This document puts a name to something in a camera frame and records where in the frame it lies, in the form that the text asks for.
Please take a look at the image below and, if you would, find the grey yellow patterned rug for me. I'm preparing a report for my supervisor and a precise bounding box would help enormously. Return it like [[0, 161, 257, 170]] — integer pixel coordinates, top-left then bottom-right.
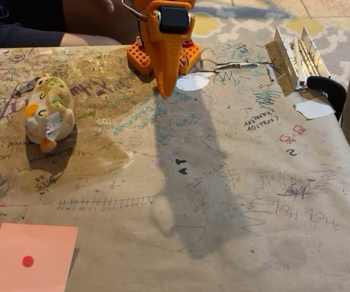
[[190, 4, 350, 89]]

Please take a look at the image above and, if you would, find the white paper scrap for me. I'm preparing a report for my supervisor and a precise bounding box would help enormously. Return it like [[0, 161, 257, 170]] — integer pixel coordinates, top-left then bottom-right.
[[293, 99, 337, 120]]

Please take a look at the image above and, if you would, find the person hand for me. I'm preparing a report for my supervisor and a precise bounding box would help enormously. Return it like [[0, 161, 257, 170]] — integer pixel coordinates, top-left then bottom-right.
[[99, 0, 115, 13]]

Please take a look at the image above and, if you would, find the black table clamp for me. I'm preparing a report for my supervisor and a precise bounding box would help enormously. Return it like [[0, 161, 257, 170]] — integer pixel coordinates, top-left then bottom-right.
[[305, 75, 348, 122]]

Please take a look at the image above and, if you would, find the scribbled brown paper table cover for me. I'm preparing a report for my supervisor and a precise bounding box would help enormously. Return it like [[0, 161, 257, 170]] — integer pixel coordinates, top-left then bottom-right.
[[0, 41, 350, 292]]

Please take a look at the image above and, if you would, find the yellow white plush toy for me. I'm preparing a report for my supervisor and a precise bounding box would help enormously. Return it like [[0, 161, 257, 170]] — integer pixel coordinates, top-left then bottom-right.
[[24, 72, 76, 153]]

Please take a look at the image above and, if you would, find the white round sticker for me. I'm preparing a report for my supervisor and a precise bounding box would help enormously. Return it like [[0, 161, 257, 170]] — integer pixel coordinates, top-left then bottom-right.
[[175, 72, 210, 92]]

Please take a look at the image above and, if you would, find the red white servo cable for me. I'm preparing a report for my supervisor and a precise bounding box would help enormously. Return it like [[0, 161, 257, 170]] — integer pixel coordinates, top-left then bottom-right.
[[121, 0, 148, 23]]

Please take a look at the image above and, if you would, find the person forearm dark sleeve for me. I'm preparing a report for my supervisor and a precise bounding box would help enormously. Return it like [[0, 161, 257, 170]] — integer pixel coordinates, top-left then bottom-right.
[[0, 0, 125, 49]]

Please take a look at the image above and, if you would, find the pink paper sheet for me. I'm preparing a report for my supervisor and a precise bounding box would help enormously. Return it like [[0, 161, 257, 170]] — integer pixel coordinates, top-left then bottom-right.
[[0, 222, 79, 292]]

